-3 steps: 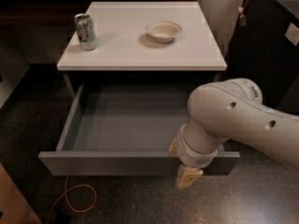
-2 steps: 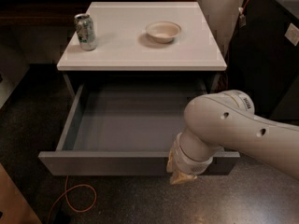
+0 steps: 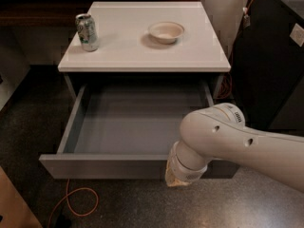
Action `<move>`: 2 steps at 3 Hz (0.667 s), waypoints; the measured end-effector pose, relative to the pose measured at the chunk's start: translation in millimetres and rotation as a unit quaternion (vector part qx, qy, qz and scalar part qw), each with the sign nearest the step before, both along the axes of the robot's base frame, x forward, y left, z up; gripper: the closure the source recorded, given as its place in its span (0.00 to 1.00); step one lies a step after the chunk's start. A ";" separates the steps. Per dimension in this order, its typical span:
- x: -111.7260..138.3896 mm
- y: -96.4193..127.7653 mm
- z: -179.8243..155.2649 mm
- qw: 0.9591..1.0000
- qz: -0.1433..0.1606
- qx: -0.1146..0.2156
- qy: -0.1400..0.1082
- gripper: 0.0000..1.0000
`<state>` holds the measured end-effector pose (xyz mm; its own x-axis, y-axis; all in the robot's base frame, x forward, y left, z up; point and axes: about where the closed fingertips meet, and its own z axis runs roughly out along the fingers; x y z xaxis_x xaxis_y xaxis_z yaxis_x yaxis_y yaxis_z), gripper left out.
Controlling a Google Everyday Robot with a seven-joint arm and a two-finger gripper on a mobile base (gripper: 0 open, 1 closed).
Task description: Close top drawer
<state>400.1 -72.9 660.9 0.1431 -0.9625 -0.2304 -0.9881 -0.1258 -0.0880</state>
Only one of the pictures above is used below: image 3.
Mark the grey top drawer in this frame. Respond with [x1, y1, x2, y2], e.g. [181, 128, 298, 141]
[38, 79, 240, 180]

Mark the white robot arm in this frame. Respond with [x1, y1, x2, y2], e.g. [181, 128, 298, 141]
[165, 103, 304, 192]

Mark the black cabinet on right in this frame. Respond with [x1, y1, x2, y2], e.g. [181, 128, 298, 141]
[232, 0, 304, 136]

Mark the white top nightstand cabinet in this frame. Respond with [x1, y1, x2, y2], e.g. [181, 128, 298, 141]
[58, 2, 231, 73]

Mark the white paper bowl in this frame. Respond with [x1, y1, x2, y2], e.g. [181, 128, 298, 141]
[148, 22, 184, 45]

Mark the brown cardboard box corner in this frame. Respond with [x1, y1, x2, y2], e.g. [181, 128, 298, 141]
[0, 167, 42, 228]

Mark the silver green soda can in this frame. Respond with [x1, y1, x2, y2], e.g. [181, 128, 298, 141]
[75, 13, 99, 51]

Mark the orange extension cable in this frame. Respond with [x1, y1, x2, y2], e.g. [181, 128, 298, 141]
[47, 178, 100, 228]

